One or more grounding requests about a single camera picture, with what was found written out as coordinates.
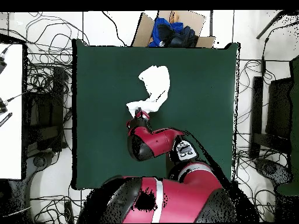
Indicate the white towel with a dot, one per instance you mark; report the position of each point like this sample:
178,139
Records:
156,84

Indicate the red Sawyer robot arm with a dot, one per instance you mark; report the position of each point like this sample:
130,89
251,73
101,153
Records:
177,198

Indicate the dark green table cloth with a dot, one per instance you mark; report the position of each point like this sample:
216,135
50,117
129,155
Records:
105,81

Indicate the brown cardboard box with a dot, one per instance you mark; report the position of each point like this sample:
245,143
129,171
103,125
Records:
142,32

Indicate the dark navy garment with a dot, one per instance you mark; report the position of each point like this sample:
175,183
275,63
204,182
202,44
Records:
184,37

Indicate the blue garment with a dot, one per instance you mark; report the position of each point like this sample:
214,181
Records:
161,22

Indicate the black power strip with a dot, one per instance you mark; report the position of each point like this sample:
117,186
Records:
69,212

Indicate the white desk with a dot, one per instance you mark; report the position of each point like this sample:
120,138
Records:
11,140

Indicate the black labelled bar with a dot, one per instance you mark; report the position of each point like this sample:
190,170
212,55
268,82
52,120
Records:
5,119

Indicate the black device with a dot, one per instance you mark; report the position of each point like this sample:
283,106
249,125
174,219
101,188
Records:
2,107
2,64

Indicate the black rod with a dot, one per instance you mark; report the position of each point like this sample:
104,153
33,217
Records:
271,24

